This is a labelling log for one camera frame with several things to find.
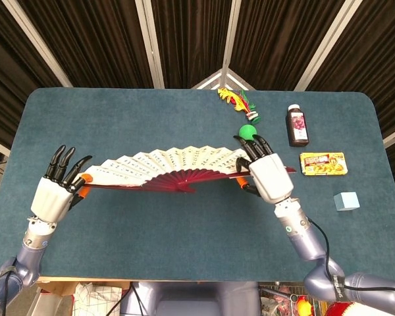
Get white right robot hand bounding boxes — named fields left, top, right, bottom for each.
left=233, top=133, right=294, bottom=205

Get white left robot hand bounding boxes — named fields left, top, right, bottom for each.
left=30, top=144, right=93, bottom=224

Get paper folding fan red ribs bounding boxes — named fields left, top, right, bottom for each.
left=74, top=144, right=298, bottom=195

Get green ball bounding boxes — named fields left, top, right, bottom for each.
left=238, top=124, right=258, bottom=141

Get yellow snack box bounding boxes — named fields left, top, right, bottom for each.
left=299, top=151, right=350, bottom=177

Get dark brown juice bottle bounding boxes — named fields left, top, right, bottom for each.
left=285, top=104, right=310, bottom=147

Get light blue cube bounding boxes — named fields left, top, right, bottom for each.
left=333, top=192, right=361, bottom=211

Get colourful feather shuttlecock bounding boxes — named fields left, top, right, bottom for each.
left=217, top=87, right=261, bottom=124

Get white checked cloth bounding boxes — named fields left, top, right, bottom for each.
left=72, top=282, right=123, bottom=316

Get white triangular screen foot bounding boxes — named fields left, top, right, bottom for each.
left=190, top=68, right=256, bottom=91

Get dark brown pleated curtain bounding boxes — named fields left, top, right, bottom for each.
left=151, top=0, right=233, bottom=89
left=307, top=0, right=395, bottom=139
left=18, top=0, right=154, bottom=89
left=0, top=0, right=62, bottom=141
left=230, top=0, right=346, bottom=92

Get red patterned plastic bag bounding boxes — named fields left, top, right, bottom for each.
left=259, top=286, right=297, bottom=316

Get blue carpet table cover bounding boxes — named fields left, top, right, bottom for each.
left=0, top=87, right=395, bottom=286

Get yellow plastic toy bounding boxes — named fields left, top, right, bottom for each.
left=296, top=295, right=315, bottom=316

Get grey-blue robot torso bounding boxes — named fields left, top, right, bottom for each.
left=120, top=281, right=261, bottom=316

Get red and white knitted item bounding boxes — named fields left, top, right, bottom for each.
left=325, top=301, right=366, bottom=316

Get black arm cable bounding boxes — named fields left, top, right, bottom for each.
left=307, top=217, right=395, bottom=294

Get chrome wire rack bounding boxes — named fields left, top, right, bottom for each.
left=258, top=281, right=309, bottom=316

